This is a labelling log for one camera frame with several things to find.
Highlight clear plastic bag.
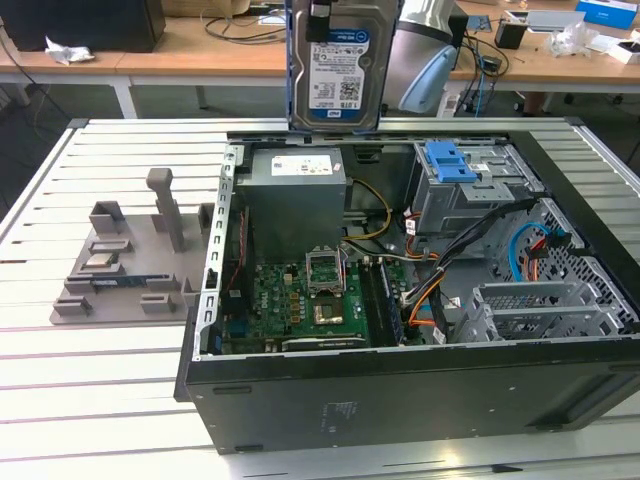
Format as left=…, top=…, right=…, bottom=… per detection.
left=547, top=22, right=599, bottom=56

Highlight yellow black wires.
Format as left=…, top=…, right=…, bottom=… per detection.
left=344, top=179, right=394, bottom=241

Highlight small black box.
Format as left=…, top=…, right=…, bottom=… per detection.
left=494, top=20, right=529, bottom=50

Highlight red orange power wire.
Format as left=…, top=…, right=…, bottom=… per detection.
left=522, top=239, right=551, bottom=281

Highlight black desk cable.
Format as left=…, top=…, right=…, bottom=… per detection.
left=202, top=7, right=291, bottom=45

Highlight blue data wire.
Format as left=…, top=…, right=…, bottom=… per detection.
left=507, top=221, right=571, bottom=286

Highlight grey power supply unit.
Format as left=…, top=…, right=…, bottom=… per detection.
left=234, top=147, right=349, bottom=261

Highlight hard disk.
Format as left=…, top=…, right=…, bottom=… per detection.
left=284, top=0, right=401, bottom=135

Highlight blue plastic drive latch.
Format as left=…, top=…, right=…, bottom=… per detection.
left=424, top=141, right=476, bottom=185

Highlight large black box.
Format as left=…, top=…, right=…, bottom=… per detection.
left=0, top=0, right=166, bottom=54

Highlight black open PC case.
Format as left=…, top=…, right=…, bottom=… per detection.
left=172, top=115, right=640, bottom=456

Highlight blue cardboard box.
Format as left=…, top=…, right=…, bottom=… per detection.
left=574, top=0, right=640, bottom=31

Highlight CPU socket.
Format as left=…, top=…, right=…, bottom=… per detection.
left=312, top=295, right=347, bottom=327

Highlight crumpled white paper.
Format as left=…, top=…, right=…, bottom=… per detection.
left=43, top=35, right=96, bottom=66

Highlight grey parts rack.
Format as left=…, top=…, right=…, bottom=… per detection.
left=51, top=167, right=216, bottom=327

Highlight silver drive cage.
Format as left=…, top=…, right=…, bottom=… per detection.
left=404, top=141, right=546, bottom=251

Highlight silver tray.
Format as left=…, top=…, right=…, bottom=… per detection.
left=527, top=9, right=586, bottom=34

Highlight blue RAM stick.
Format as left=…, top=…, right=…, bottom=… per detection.
left=89, top=276, right=169, bottom=291

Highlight black cable bundle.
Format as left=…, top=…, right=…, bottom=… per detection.
left=399, top=197, right=541, bottom=309

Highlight black RAM slot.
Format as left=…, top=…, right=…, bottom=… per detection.
left=359, top=259, right=389, bottom=347

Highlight silver disk bay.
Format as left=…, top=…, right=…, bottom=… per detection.
left=457, top=279, right=626, bottom=344

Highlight green motherboard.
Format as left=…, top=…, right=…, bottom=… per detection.
left=222, top=244, right=416, bottom=354

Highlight grey wire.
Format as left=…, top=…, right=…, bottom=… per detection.
left=342, top=241, right=441, bottom=264

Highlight black device on desk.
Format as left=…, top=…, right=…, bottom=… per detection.
left=448, top=14, right=470, bottom=50

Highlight metal socket cover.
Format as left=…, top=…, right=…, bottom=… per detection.
left=304, top=246, right=348, bottom=297

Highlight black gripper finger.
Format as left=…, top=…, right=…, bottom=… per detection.
left=307, top=0, right=334, bottom=44

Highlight installed RAM stick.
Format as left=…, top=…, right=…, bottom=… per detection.
left=378, top=259, right=405, bottom=346

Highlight black expansion card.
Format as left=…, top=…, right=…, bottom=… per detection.
left=279, top=335, right=369, bottom=354

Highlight white open box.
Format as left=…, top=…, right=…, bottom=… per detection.
left=587, top=34, right=640, bottom=66

